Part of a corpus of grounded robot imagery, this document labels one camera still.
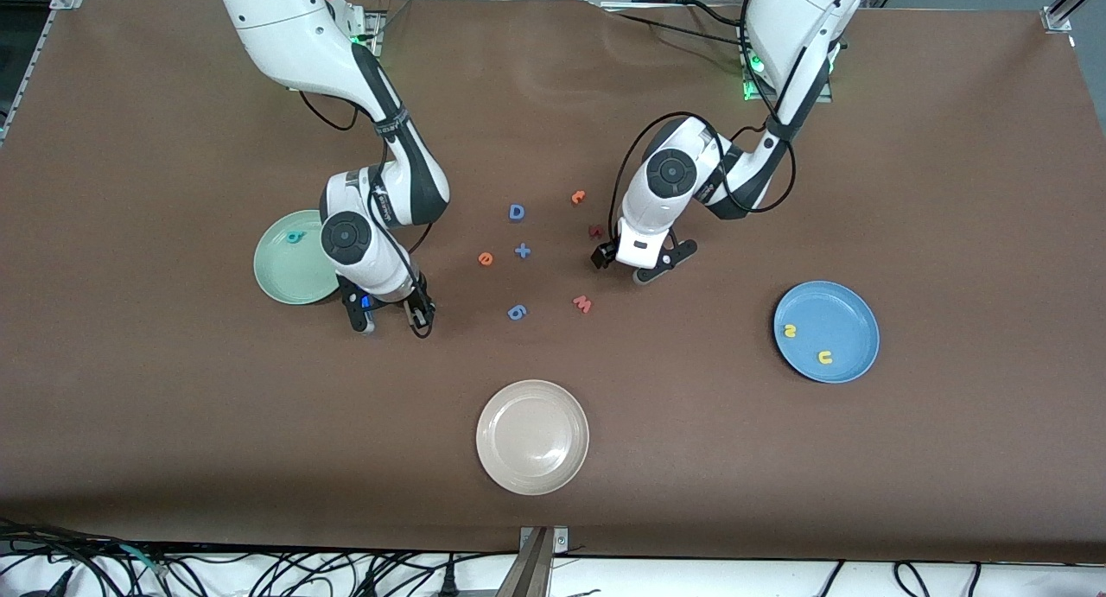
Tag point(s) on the black power plug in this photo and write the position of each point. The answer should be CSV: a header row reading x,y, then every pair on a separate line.
x,y
448,584

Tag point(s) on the brown table cover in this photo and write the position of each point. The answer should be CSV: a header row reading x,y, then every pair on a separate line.
x,y
173,407

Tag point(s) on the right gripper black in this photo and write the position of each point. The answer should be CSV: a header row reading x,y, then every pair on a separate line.
x,y
418,306

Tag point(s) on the pink foam letter w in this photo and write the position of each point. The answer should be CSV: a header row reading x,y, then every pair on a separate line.
x,y
582,304

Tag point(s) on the light green plate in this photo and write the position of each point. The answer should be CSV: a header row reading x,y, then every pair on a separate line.
x,y
285,273

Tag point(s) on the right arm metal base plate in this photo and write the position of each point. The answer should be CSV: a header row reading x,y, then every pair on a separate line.
x,y
374,27

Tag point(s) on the beige plate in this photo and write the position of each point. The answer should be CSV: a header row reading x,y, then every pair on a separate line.
x,y
532,437

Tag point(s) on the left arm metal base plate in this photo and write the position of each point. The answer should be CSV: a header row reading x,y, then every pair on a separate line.
x,y
825,96

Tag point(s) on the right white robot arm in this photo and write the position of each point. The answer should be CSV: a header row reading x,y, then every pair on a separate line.
x,y
346,238

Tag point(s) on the blue foam number 6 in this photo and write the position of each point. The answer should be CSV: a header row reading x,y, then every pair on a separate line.
x,y
517,313

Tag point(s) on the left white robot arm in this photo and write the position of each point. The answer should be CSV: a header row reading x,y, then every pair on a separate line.
x,y
672,172

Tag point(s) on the blue foam letter D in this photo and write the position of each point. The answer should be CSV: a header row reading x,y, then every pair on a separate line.
x,y
517,212

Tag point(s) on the blue plate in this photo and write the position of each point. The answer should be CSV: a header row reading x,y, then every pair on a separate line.
x,y
838,320

